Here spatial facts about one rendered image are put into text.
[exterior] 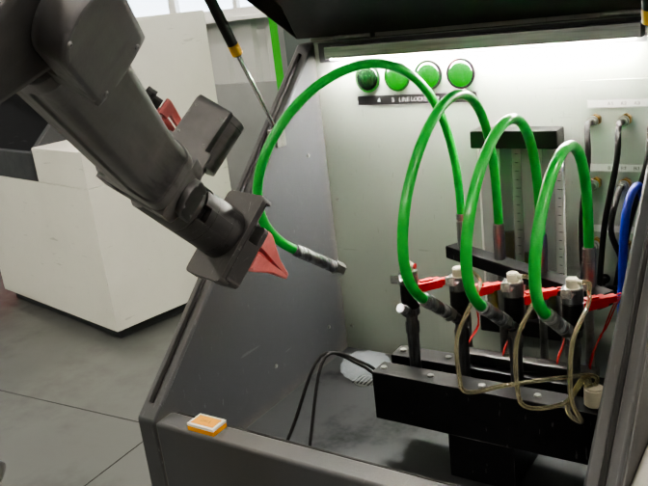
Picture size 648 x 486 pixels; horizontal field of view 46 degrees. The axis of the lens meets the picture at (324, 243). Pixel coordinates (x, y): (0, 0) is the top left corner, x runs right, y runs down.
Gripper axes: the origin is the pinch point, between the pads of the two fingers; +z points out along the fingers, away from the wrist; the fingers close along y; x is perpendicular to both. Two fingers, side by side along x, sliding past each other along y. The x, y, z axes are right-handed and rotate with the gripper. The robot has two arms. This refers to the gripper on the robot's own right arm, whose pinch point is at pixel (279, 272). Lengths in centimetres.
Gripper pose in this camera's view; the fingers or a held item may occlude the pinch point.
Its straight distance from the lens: 87.7
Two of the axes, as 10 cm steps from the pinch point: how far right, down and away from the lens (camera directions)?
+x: -6.6, -1.6, 7.4
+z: 6.0, 4.7, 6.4
